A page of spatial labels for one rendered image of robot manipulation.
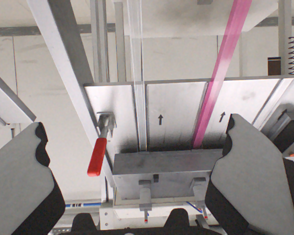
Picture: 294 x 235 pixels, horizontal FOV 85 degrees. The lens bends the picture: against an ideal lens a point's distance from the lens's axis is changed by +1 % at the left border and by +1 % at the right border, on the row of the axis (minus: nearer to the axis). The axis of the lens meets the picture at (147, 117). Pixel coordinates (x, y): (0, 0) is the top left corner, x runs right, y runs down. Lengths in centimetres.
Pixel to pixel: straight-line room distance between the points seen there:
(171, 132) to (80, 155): 189
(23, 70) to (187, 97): 230
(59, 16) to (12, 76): 231
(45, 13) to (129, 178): 28
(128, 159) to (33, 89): 209
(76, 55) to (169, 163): 24
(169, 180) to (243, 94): 21
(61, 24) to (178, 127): 23
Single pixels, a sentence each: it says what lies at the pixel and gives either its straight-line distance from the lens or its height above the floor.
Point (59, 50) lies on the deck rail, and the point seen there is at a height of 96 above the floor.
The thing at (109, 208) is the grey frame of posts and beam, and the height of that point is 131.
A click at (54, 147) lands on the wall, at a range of 226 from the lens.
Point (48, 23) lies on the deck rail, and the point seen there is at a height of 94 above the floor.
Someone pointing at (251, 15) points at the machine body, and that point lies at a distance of 99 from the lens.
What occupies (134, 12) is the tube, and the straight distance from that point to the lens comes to 19.
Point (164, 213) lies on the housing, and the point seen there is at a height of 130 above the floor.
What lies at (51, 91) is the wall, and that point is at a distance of 224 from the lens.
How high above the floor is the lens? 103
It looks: 3 degrees up
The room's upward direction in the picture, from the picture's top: 177 degrees clockwise
